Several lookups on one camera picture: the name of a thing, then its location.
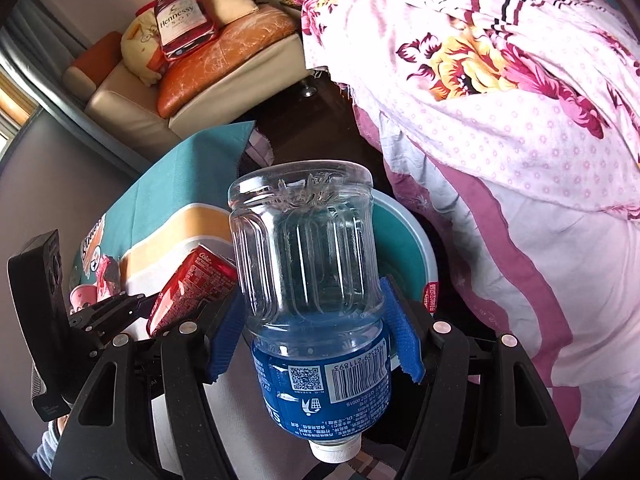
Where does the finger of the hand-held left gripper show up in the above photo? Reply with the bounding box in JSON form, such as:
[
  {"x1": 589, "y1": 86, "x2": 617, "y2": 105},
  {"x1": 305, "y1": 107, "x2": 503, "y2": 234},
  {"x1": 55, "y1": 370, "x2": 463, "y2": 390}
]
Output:
[{"x1": 67, "y1": 292, "x2": 163, "y2": 346}]

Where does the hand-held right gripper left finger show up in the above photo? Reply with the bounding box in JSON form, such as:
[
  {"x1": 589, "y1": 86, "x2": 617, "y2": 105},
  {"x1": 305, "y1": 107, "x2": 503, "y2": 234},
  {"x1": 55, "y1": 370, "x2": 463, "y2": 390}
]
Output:
[{"x1": 50, "y1": 287, "x2": 246, "y2": 480}]

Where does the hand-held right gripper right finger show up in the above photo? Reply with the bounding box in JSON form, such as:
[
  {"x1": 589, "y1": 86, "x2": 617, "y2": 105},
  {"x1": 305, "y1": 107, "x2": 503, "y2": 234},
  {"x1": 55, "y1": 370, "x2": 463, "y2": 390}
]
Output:
[{"x1": 377, "y1": 275, "x2": 581, "y2": 480}]

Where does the red drink can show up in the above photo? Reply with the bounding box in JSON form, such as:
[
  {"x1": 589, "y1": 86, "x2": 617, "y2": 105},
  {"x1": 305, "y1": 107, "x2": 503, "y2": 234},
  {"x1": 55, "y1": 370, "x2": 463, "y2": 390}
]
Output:
[{"x1": 146, "y1": 244, "x2": 238, "y2": 338}]

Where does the teal plastic basin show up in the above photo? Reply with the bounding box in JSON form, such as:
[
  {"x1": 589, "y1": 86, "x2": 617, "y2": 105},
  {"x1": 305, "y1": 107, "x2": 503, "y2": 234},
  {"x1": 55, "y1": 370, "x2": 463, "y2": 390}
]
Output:
[{"x1": 372, "y1": 192, "x2": 442, "y2": 316}]

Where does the clear plastic bottle blue label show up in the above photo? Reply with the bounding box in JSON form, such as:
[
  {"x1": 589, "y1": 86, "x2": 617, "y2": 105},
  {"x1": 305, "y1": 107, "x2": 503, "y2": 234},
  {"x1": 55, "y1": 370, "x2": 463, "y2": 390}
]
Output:
[{"x1": 227, "y1": 159, "x2": 393, "y2": 463}]

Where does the person's left forearm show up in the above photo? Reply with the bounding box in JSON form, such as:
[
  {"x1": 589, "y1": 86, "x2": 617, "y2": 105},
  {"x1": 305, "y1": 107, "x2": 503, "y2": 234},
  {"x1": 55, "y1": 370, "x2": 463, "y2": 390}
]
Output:
[{"x1": 32, "y1": 415, "x2": 68, "y2": 476}]

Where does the plaid cloth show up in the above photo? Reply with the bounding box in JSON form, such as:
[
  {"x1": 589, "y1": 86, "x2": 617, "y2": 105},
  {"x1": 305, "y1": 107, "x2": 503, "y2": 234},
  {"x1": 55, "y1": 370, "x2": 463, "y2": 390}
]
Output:
[{"x1": 320, "y1": 450, "x2": 401, "y2": 480}]

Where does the grey curtain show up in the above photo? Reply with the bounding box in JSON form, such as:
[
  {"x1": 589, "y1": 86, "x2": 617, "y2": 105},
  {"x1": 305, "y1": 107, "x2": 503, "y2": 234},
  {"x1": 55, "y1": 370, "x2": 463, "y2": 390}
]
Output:
[{"x1": 0, "y1": 0, "x2": 151, "y2": 176}]

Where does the cream sofa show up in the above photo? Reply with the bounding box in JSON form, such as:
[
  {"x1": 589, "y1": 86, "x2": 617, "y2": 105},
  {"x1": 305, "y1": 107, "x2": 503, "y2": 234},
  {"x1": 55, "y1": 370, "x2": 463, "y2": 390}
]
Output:
[{"x1": 62, "y1": 2, "x2": 321, "y2": 161}]

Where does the pink floral quilt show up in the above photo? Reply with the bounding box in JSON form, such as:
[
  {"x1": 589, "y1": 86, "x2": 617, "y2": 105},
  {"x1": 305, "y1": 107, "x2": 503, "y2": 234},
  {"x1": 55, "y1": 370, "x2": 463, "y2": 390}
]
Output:
[{"x1": 290, "y1": 0, "x2": 640, "y2": 471}]

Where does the yellow pillow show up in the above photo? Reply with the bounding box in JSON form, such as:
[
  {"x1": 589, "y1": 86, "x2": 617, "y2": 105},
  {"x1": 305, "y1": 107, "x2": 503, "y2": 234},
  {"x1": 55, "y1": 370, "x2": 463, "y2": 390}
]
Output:
[{"x1": 120, "y1": 12, "x2": 166, "y2": 86}]

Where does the orange leather seat cushion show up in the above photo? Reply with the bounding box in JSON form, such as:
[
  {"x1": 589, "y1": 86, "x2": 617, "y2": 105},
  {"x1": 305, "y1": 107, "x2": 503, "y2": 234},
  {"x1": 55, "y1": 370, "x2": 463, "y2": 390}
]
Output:
[{"x1": 156, "y1": 5, "x2": 298, "y2": 116}]

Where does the red Hennessy bag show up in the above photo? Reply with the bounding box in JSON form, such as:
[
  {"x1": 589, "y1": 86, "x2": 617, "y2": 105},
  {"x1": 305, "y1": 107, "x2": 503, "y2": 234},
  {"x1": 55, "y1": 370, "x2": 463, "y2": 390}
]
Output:
[{"x1": 152, "y1": 0, "x2": 218, "y2": 61}]

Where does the beige pillow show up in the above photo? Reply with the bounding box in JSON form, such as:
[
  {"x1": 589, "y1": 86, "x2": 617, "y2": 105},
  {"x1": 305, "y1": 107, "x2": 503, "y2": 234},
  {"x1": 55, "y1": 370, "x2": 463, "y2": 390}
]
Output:
[{"x1": 200, "y1": 0, "x2": 261, "y2": 28}]

